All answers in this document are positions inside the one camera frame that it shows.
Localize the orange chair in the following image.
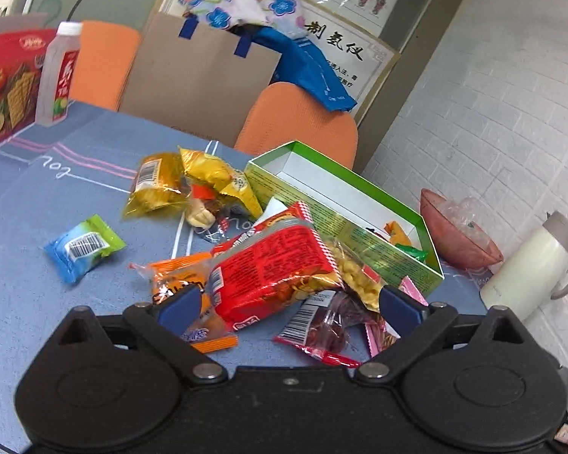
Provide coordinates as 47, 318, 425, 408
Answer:
234, 81, 359, 171
69, 20, 143, 112

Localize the pink bowl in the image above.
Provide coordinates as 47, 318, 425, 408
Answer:
420, 188, 505, 270

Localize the small orange snack packet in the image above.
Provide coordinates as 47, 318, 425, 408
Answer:
383, 220, 415, 247

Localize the clear yellow snack packet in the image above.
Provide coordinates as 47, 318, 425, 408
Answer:
123, 152, 190, 221

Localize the pink snack packet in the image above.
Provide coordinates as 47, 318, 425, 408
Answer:
364, 275, 429, 358

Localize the white thermos jug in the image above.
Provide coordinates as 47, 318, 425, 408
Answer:
480, 210, 568, 322

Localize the clear dark red snack packet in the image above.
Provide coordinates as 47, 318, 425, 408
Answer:
271, 291, 384, 367

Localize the white text wall poster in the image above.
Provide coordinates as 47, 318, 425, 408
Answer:
303, 7, 401, 119

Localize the clear corn snack packet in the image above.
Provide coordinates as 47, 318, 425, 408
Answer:
322, 236, 389, 313

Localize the clear bottle with red label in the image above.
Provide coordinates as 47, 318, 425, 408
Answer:
34, 21, 83, 127

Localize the blue and green snack packet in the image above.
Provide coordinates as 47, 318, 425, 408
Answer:
44, 214, 126, 285

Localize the red cracker box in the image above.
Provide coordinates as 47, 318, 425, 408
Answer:
0, 13, 60, 154

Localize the blue tablecloth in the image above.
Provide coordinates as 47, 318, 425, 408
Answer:
0, 99, 490, 454

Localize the small green snack packet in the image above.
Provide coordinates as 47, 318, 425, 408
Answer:
393, 242, 429, 263

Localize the clear plastic wrap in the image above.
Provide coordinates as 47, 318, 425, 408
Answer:
438, 196, 493, 251

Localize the green cardboard box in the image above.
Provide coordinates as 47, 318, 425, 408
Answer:
243, 140, 444, 300

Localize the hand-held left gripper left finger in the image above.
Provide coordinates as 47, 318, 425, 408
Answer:
52, 285, 228, 386

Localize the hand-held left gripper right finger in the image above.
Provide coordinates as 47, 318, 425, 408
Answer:
355, 285, 527, 386

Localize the blue plastic bag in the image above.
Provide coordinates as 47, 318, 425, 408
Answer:
239, 26, 358, 113

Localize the brown cardboard sheet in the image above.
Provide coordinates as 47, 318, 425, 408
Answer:
120, 12, 283, 147

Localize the large red snack packet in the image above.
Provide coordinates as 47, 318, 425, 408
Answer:
207, 201, 346, 333

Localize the white snack packet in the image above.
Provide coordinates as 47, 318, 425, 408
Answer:
262, 196, 294, 223

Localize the opaque yellow snack packet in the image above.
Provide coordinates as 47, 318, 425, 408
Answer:
179, 146, 263, 218

